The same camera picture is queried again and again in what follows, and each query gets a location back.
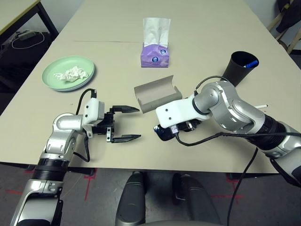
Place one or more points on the black sunglasses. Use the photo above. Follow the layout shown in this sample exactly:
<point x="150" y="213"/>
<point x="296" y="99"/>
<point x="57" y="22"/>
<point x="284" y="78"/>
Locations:
<point x="162" y="134"/>

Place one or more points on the grey robot leg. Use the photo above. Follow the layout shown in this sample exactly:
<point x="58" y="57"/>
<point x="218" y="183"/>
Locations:
<point x="131" y="197"/>
<point x="197" y="202"/>

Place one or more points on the dark jacket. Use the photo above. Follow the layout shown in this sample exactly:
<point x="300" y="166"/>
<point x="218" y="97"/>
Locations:
<point x="289" y="18"/>

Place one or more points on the green plate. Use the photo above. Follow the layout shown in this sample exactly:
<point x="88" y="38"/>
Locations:
<point x="70" y="62"/>

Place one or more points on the grey glasses case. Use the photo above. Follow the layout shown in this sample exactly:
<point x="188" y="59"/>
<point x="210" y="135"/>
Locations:
<point x="155" y="91"/>

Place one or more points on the white pen black cap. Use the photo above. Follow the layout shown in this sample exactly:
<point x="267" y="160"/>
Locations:
<point x="262" y="106"/>

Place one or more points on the grey robot left leg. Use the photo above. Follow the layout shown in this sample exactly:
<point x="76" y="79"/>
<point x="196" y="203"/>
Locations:
<point x="131" y="197"/>

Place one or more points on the grey robot right leg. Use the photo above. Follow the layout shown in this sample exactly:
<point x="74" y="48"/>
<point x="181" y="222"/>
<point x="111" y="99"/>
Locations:
<point x="197" y="202"/>

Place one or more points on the grey power adapter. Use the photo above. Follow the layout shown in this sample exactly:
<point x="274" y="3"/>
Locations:
<point x="26" y="34"/>

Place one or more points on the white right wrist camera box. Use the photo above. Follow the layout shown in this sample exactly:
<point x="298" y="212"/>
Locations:
<point x="176" y="110"/>

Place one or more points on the purple tissue box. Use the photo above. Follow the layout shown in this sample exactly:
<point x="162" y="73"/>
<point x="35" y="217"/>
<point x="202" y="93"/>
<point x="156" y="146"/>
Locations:
<point x="152" y="58"/>

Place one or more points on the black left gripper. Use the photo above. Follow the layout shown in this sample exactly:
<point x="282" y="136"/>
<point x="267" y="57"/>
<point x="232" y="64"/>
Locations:
<point x="103" y="126"/>

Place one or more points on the blue capped marker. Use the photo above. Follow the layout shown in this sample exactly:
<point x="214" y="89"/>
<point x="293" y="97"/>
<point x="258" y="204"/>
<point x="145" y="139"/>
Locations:
<point x="252" y="63"/>

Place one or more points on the wooden stool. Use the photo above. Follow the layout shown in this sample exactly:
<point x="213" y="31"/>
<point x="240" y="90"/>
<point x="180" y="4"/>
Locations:
<point x="295" y="42"/>

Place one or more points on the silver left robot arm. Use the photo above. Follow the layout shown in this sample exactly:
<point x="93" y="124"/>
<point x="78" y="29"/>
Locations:
<point x="65" y="122"/>

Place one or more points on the black plastic cup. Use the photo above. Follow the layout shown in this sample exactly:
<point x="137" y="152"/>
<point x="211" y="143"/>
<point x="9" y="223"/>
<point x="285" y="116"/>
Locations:
<point x="235" y="70"/>

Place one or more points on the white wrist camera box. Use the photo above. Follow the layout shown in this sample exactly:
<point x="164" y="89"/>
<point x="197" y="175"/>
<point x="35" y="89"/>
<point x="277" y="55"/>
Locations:
<point x="176" y="110"/>
<point x="91" y="110"/>

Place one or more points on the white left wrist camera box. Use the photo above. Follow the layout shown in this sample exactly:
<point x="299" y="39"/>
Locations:
<point x="91" y="110"/>

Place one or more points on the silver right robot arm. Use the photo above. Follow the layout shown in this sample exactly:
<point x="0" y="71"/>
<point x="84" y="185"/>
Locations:
<point x="230" y="101"/>

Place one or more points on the grey robot torso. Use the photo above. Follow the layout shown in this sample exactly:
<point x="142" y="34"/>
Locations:
<point x="152" y="223"/>

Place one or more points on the side table black frame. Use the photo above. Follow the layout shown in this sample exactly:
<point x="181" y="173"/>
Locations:
<point x="14" y="11"/>

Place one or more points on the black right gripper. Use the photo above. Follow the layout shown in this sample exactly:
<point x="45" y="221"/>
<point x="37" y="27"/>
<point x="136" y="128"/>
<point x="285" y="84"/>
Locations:
<point x="188" y="126"/>

